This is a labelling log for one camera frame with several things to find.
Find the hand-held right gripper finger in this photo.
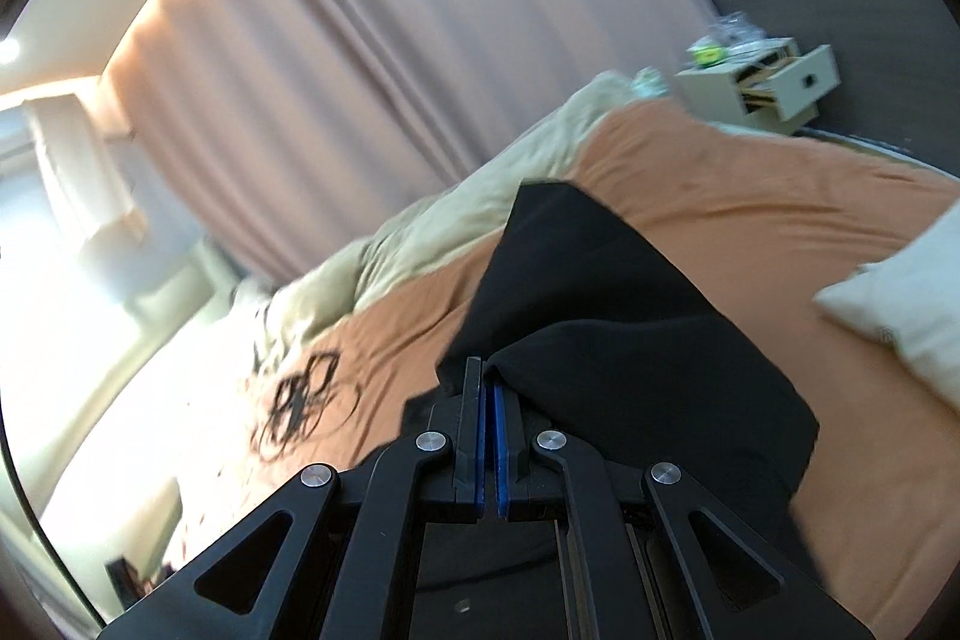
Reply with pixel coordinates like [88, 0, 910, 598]
[489, 379, 875, 640]
[97, 356, 488, 640]

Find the black garment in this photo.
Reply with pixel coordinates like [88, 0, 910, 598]
[401, 179, 820, 566]

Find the beige duvet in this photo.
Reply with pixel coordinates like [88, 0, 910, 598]
[225, 72, 653, 378]

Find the orange bed sheet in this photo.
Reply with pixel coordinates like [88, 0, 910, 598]
[172, 100, 960, 640]

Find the cream nightstand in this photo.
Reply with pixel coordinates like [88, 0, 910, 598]
[675, 38, 839, 133]

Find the white pillow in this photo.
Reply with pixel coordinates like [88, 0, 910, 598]
[814, 209, 960, 401]

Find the pink curtain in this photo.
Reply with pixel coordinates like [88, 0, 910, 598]
[101, 0, 721, 304]

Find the cream nightstand drawer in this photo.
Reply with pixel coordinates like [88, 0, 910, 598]
[739, 45, 839, 124]

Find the clear plastic bag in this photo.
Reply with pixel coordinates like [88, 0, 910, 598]
[701, 10, 762, 49]

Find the white cloth cover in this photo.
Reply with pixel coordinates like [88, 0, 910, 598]
[22, 94, 147, 247]

